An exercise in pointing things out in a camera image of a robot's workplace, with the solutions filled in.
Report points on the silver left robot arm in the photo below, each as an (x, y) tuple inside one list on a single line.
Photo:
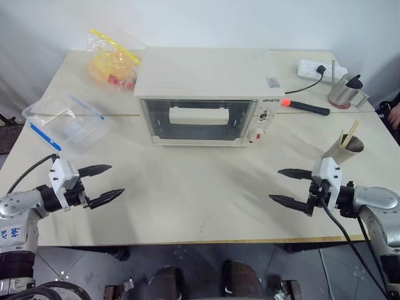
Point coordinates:
[(22, 203)]

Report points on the black table leg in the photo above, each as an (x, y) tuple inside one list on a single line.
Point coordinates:
[(120, 252)]

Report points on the person in dark clothing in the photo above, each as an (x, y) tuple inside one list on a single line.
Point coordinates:
[(392, 115)]

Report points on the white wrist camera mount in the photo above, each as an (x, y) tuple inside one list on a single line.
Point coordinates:
[(328, 175), (62, 176)]

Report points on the dark furniture beside table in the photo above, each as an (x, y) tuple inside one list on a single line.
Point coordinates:
[(9, 131)]

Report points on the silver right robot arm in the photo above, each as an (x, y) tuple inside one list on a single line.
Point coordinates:
[(375, 203)]

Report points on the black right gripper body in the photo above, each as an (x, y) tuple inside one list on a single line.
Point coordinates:
[(317, 197)]

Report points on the cream toaster oven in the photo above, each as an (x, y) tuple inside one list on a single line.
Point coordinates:
[(206, 72)]

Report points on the steel kettle with black lid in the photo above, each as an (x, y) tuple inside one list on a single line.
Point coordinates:
[(342, 90)]

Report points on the clear bag with yellow zip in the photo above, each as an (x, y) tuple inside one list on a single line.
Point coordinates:
[(109, 65)]

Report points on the steel cup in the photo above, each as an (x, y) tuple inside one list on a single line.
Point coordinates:
[(343, 151)]

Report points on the white power strip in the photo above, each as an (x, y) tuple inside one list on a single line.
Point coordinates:
[(307, 68)]

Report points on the long wooden chopstick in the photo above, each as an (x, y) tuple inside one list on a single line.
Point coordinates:
[(351, 132)]

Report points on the thin metal rod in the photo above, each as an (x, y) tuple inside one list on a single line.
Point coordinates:
[(333, 70)]

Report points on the black tool with orange tip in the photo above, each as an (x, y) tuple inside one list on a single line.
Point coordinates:
[(307, 107)]

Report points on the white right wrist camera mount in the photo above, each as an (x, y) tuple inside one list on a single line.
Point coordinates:
[(328, 175)]

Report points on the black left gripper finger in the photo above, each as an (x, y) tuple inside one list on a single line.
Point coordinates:
[(95, 170), (107, 196)]

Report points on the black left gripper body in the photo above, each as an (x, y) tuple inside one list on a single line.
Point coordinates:
[(76, 197)]

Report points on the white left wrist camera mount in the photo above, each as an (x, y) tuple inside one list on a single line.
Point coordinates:
[(62, 176)]

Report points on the clear plastic box, blue clips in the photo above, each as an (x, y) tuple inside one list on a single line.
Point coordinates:
[(62, 125)]

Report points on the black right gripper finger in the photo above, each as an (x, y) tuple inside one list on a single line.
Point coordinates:
[(295, 173), (287, 201)]

